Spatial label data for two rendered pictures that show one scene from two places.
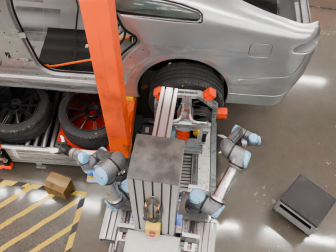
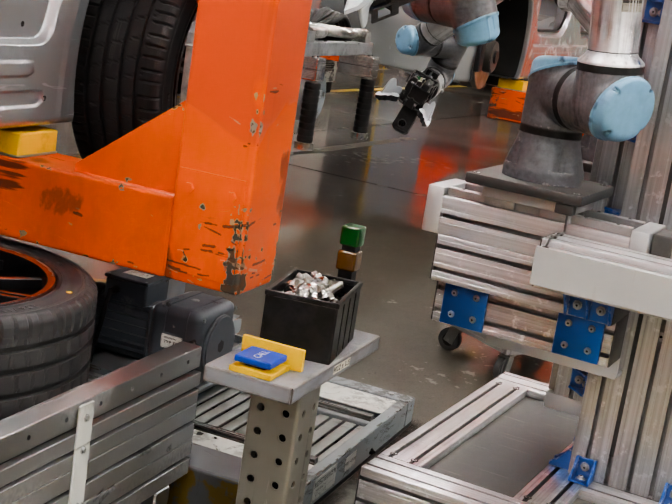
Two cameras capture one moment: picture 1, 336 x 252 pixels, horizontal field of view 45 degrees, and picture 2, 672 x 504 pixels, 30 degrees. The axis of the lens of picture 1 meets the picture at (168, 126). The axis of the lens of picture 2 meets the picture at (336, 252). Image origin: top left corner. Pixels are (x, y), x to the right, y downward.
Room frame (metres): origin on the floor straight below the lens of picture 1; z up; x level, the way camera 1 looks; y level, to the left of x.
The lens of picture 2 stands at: (0.80, 2.60, 1.14)
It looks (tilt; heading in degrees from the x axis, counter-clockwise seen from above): 13 degrees down; 288
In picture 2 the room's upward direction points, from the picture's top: 9 degrees clockwise
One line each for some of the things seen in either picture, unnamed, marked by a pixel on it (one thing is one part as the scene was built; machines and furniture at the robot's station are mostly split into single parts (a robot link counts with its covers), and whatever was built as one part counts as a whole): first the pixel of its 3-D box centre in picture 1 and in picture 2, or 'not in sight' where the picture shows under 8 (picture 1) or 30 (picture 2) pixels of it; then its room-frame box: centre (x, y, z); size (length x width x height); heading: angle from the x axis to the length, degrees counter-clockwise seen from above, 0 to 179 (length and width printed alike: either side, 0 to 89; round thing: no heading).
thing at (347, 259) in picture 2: not in sight; (349, 259); (1.53, 0.29, 0.59); 0.04 x 0.04 x 0.04; 88
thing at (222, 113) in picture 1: (221, 112); not in sight; (1.97, -0.46, 0.85); 0.09 x 0.08 x 0.07; 88
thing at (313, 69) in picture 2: not in sight; (302, 65); (1.78, 0.03, 0.93); 0.09 x 0.05 x 0.05; 178
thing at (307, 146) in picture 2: not in sight; (308, 113); (1.75, 0.03, 0.83); 0.04 x 0.04 x 0.16
